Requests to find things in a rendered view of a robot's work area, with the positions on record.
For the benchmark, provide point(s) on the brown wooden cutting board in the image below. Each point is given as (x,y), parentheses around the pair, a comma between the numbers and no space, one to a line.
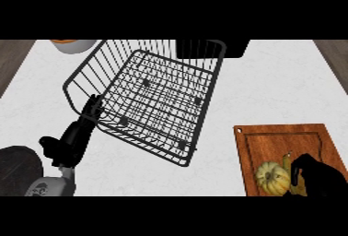
(280,144)

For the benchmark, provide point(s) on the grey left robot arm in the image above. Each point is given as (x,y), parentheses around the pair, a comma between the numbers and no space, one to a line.
(31,175)

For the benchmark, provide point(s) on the white bowl with orange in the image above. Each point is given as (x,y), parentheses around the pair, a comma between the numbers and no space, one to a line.
(73,46)

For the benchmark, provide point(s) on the black box appliance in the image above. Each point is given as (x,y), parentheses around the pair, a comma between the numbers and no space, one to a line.
(213,49)

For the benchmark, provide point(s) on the yellow-green pear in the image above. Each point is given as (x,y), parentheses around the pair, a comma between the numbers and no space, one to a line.
(286,166)

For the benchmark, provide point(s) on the pale yellow-green squash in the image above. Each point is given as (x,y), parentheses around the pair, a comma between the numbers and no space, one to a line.
(272,179)

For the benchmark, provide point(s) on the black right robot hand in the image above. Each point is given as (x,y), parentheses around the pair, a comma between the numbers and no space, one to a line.
(323,178)

